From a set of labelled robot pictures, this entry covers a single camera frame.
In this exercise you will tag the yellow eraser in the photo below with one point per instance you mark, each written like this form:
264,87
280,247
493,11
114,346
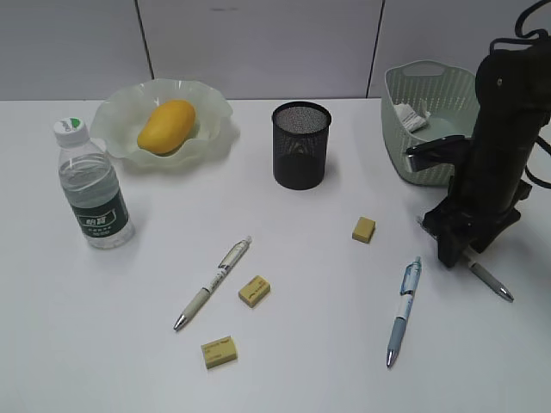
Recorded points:
364,230
219,352
254,291

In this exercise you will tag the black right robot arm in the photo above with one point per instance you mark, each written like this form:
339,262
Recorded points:
513,90

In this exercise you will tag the yellow eraser right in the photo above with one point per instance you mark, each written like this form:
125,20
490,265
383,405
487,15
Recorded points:
364,230

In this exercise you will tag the yellow mango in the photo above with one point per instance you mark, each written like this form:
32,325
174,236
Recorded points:
168,127

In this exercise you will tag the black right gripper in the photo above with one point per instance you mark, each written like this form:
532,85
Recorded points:
453,225

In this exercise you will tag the pale green woven basket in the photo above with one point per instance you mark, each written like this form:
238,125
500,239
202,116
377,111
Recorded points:
445,92

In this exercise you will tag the clear bottle green label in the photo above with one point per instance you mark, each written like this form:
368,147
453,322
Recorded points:
91,186

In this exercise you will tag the beige grip white pen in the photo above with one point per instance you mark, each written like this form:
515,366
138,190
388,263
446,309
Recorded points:
203,295

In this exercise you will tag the blue grip clear pen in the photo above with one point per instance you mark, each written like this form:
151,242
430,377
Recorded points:
407,292

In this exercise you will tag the grey grip black-clip pen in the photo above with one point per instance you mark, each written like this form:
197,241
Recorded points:
469,259

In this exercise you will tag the yellow eraser front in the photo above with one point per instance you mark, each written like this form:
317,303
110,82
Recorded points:
219,352

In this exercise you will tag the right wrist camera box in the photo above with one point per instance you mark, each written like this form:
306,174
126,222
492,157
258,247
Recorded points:
448,150

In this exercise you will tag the yellow eraser middle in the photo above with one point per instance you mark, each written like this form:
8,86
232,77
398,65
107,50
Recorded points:
254,291

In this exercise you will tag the black mesh pen holder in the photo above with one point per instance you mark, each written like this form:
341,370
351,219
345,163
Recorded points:
300,138

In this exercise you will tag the frosted green glass plate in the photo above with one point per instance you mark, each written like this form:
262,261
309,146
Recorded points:
119,120

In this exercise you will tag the waste paper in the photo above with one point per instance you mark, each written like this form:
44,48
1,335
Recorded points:
410,119

